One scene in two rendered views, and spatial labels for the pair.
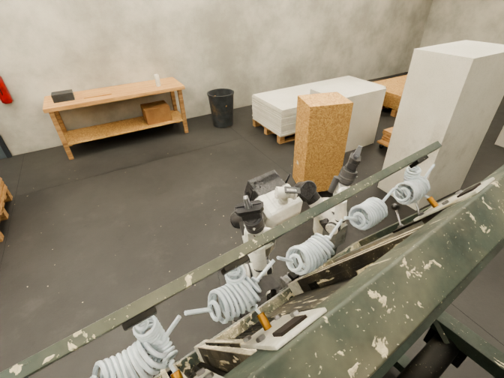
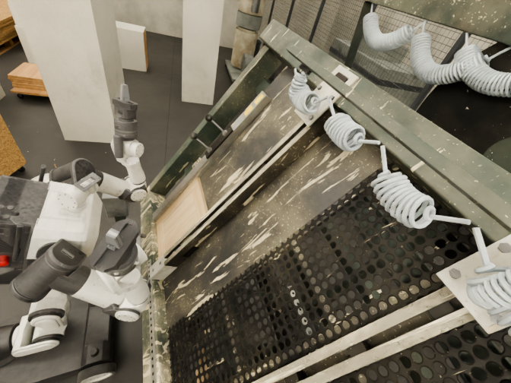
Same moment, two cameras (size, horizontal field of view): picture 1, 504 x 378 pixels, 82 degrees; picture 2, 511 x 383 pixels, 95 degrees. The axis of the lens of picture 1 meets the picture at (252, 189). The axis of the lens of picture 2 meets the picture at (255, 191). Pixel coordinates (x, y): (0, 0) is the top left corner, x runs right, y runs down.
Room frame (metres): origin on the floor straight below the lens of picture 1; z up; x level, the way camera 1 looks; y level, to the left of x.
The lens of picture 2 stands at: (0.68, 0.25, 2.09)
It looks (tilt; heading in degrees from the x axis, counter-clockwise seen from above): 42 degrees down; 273
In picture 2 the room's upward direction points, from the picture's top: 18 degrees clockwise
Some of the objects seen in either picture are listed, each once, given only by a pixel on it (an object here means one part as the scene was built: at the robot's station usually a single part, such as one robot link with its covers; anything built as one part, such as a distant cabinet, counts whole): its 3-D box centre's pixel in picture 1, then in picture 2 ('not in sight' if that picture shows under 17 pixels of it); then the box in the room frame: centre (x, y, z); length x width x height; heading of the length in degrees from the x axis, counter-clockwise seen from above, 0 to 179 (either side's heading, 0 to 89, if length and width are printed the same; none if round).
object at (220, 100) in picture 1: (221, 109); not in sight; (5.70, 0.55, 0.33); 0.52 x 0.52 x 0.65
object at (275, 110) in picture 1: (318, 106); not in sight; (5.69, -1.38, 0.31); 2.46 x 1.04 x 0.63; 118
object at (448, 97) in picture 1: (439, 127); (84, 58); (3.23, -2.27, 0.88); 0.90 x 0.60 x 1.75; 118
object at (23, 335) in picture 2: not in sight; (40, 331); (1.65, 0.07, 0.28); 0.21 x 0.20 x 0.13; 34
